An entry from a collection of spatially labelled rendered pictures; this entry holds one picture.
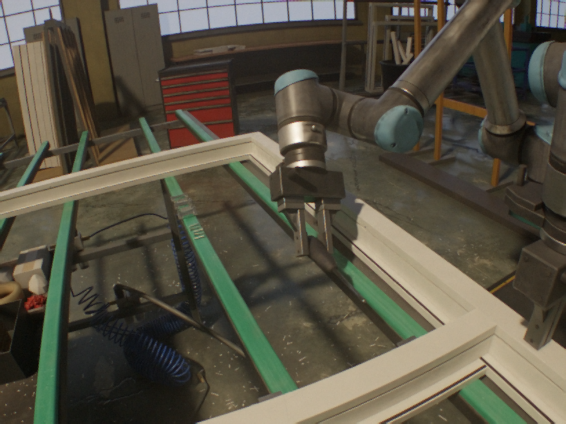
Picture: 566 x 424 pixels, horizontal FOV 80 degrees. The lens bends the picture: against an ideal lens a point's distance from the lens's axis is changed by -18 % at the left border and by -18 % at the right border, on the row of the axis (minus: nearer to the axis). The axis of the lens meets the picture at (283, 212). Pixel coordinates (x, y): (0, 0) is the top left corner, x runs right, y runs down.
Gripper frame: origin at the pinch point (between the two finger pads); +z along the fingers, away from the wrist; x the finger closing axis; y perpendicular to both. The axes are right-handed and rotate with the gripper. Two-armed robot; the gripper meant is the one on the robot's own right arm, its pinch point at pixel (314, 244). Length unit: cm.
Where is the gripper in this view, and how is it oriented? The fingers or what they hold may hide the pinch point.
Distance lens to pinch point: 71.7
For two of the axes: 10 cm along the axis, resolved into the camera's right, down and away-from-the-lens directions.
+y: 4.1, -2.4, -8.8
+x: 9.1, 0.2, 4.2
